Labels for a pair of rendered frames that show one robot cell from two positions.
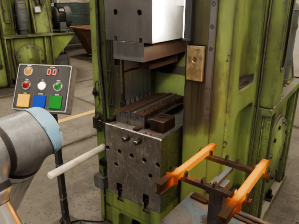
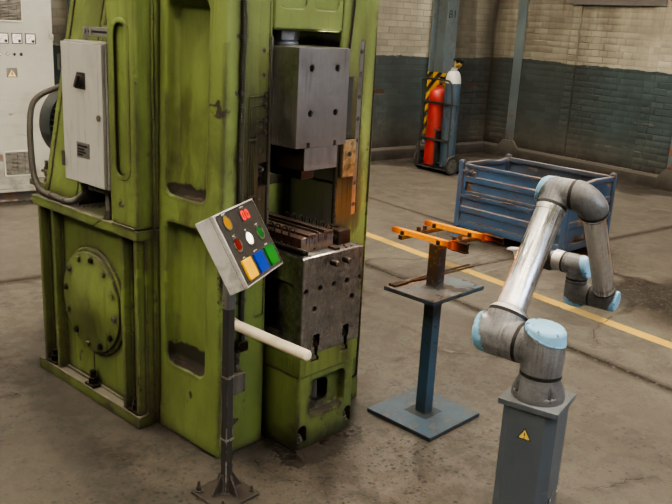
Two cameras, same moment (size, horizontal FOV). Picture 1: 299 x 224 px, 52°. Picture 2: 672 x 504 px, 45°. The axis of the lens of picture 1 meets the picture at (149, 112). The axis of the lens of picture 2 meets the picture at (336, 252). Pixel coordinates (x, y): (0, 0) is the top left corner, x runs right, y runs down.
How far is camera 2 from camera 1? 360 cm
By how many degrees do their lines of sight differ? 78
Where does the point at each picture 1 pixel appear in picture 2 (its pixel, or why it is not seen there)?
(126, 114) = (313, 239)
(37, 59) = not seen: outside the picture
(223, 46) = (364, 136)
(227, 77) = (366, 165)
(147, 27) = (342, 127)
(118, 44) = (310, 152)
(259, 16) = not seen: hidden behind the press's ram
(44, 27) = not seen: outside the picture
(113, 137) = (314, 272)
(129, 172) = (330, 308)
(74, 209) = (180, 485)
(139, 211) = (336, 354)
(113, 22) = (307, 126)
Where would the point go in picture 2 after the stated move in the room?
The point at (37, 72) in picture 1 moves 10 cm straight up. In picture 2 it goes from (234, 221) to (235, 194)
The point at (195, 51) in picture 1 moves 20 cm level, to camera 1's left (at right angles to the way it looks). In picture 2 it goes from (350, 145) to (344, 152)
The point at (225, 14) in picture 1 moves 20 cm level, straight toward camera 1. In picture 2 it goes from (365, 106) to (407, 109)
